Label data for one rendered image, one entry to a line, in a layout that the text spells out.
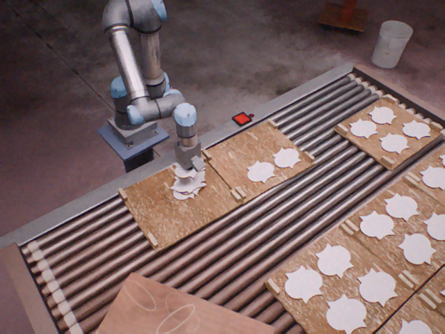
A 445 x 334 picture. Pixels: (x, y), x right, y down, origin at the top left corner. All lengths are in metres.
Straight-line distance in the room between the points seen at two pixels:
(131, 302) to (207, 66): 3.04
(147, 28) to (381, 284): 1.29
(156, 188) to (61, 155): 1.71
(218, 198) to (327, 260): 0.50
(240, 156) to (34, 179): 1.85
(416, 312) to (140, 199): 1.11
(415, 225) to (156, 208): 1.06
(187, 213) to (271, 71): 2.63
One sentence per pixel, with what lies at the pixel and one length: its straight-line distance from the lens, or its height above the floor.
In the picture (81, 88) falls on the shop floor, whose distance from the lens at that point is 3.91.
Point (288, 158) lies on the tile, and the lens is 1.80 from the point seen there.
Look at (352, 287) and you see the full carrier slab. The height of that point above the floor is 0.94.
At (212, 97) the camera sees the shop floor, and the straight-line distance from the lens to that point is 3.62.
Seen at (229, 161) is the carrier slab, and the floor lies 0.94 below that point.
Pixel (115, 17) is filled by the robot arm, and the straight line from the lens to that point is 1.54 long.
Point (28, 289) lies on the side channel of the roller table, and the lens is 1.55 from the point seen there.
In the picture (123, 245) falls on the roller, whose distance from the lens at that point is 1.57.
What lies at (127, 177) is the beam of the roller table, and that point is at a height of 0.91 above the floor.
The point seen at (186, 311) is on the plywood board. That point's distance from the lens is 1.29.
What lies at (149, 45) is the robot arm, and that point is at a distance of 1.68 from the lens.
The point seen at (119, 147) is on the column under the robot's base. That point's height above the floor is 0.87.
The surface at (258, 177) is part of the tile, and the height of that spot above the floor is 0.94.
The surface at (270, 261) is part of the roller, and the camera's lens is 1.51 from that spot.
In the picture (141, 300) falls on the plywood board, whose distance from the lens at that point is 1.32.
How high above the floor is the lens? 2.24
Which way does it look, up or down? 49 degrees down
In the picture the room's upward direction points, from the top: 2 degrees clockwise
